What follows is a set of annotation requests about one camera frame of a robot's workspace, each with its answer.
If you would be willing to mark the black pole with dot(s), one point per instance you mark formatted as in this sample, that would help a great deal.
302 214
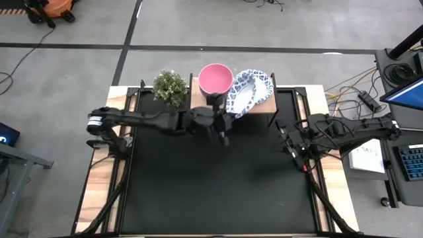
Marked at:
408 41

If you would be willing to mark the monitor with blue screen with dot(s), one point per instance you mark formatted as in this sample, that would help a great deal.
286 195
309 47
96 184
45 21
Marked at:
406 96

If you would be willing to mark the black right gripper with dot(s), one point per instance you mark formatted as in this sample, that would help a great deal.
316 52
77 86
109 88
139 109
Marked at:
300 142

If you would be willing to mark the wooden shelf with black legs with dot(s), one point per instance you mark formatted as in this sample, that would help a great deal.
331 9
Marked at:
198 102

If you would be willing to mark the grey metal table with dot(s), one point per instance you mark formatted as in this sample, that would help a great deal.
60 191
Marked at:
20 158

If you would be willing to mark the black caster wheel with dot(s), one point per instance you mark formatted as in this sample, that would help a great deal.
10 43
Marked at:
385 202

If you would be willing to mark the black table mat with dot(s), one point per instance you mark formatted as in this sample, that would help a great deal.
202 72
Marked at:
215 198

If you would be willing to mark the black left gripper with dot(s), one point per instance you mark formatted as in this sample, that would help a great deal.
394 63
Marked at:
205 122

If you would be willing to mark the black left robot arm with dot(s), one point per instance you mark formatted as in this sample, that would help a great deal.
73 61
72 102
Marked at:
138 119

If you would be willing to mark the black device with blue light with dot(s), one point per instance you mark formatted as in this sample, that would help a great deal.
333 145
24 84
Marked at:
7 135

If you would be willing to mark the white paper sheet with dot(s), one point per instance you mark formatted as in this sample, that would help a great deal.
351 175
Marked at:
367 162

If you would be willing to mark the small potted green plant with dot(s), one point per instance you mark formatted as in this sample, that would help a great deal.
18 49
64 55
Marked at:
170 87

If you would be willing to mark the dark grey equipment cart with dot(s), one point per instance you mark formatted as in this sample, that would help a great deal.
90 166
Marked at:
404 188

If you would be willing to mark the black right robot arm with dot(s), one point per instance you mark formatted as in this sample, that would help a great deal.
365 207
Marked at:
363 127

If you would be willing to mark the orange shop vacuum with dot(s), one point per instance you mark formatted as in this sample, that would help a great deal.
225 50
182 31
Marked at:
54 8

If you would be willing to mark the black metal table frame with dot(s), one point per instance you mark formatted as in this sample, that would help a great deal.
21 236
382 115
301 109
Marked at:
104 208

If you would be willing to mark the pink bowl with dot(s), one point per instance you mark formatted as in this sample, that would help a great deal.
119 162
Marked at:
215 77

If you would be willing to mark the backlit black keyboard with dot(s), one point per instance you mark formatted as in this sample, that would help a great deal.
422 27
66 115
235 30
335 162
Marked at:
411 162

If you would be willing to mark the black power strip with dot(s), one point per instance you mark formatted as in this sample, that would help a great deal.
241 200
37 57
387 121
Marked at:
368 100

